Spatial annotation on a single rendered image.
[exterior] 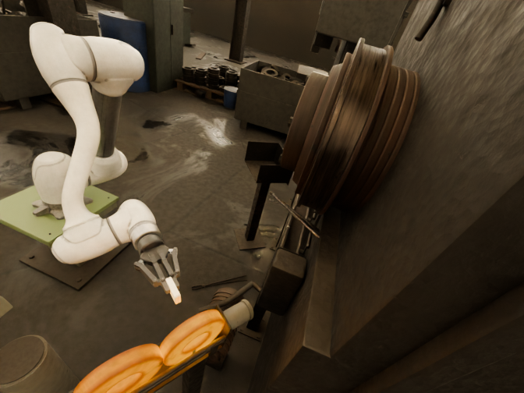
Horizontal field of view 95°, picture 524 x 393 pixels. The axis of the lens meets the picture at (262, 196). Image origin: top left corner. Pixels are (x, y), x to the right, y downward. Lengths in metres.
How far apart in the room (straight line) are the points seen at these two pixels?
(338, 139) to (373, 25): 2.85
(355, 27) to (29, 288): 3.44
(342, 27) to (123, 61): 2.60
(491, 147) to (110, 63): 1.01
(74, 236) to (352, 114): 0.83
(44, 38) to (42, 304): 1.20
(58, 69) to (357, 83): 0.83
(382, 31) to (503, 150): 3.08
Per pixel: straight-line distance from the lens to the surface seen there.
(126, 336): 1.49
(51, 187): 1.43
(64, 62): 1.00
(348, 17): 3.30
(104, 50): 1.05
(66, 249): 0.93
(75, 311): 1.62
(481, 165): 0.34
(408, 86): 0.64
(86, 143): 0.95
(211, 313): 0.65
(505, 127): 0.34
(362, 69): 0.59
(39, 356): 0.97
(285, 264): 0.72
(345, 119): 0.53
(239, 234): 1.84
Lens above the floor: 1.36
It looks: 37 degrees down
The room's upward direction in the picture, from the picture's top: 15 degrees clockwise
